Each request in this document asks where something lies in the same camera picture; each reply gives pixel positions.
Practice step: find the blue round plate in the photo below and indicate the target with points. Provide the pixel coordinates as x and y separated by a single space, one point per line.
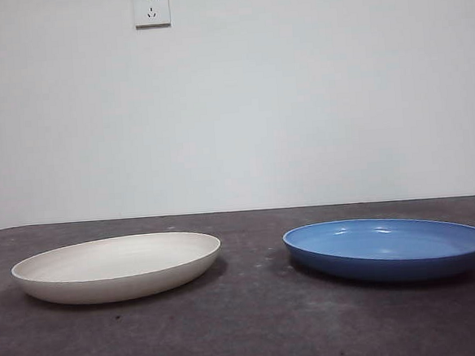
390 266

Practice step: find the white round plate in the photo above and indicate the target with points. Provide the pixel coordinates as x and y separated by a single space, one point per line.
118 276

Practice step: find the white wall power socket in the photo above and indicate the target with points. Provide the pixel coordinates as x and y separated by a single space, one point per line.
152 13

